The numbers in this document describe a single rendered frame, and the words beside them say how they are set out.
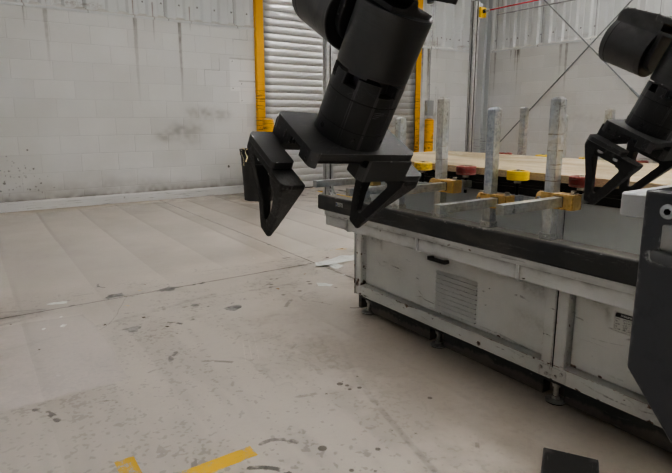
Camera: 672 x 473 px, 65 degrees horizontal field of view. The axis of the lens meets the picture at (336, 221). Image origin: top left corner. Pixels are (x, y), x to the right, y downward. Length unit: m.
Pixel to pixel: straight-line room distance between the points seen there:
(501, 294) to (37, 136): 6.20
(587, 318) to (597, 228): 0.35
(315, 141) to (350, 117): 0.03
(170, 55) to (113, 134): 1.33
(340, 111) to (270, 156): 0.06
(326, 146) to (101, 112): 7.22
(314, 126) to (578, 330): 1.86
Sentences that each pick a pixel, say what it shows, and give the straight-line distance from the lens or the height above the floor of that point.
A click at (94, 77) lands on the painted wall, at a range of 7.60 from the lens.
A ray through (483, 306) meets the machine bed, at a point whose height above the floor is 0.28.
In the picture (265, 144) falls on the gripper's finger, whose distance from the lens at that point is 0.42.
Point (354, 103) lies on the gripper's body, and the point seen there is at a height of 1.10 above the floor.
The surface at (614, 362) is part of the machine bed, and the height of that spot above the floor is 0.25.
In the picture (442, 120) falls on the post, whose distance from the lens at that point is 2.16.
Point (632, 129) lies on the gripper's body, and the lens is 0.74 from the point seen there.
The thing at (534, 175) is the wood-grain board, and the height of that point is 0.89.
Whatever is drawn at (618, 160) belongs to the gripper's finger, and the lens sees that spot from 0.70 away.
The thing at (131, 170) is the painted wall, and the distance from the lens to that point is 7.69.
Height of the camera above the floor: 1.09
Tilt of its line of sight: 11 degrees down
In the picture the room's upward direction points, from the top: straight up
